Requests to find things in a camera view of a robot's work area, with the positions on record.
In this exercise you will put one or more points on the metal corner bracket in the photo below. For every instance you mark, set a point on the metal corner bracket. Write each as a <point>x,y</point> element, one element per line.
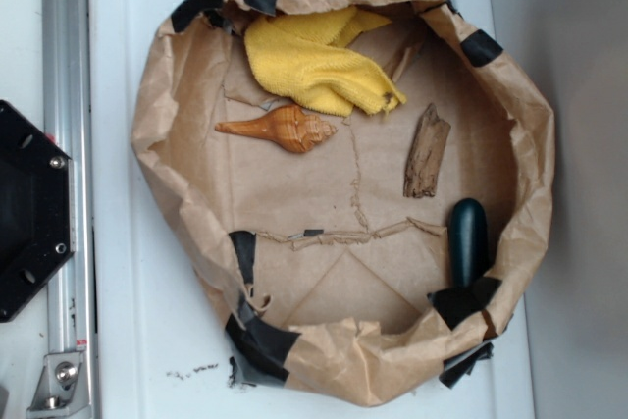
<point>62,389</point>

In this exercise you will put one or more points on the yellow microfibre cloth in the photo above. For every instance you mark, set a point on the yellow microfibre cloth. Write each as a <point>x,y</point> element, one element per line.
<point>306,58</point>

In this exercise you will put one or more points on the dark green oblong object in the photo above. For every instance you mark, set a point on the dark green oblong object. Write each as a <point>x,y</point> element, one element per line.
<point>468,242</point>

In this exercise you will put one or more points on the brown driftwood piece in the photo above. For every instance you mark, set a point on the brown driftwood piece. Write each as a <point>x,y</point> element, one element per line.
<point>426,155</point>

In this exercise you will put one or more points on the brown paper bag basin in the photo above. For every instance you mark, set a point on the brown paper bag basin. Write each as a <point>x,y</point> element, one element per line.
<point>324,276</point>

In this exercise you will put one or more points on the aluminium extrusion rail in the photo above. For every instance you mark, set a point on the aluminium extrusion rail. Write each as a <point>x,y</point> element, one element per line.
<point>72,329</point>

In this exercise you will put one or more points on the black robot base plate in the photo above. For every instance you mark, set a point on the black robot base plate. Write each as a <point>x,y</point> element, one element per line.
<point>36,228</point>

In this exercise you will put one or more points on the orange conch seashell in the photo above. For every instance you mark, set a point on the orange conch seashell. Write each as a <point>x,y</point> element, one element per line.
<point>288,126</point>

